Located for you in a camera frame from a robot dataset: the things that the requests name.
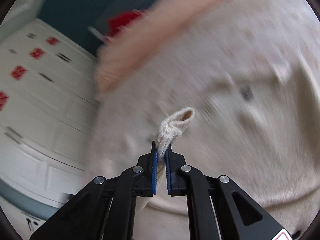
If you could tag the white wardrobe with stickers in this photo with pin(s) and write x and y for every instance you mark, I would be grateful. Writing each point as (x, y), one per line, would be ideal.
(47, 112)

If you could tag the pink folded quilt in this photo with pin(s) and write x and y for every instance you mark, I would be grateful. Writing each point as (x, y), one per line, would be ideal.
(122, 55)

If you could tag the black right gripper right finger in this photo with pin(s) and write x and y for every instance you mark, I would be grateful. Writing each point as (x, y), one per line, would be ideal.
(217, 207)

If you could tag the pink butterfly bed blanket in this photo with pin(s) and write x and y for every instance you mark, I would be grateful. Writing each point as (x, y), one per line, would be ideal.
(250, 70)

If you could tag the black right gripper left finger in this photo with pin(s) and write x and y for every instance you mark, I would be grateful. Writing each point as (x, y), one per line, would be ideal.
(104, 208)

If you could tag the cream knitted sweater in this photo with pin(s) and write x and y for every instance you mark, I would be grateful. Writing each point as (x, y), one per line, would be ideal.
(171, 128)

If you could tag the teal padded headboard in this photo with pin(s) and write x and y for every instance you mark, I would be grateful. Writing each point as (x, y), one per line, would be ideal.
(74, 18)

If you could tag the red cloth item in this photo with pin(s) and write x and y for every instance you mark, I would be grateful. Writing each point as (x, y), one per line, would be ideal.
(119, 22)

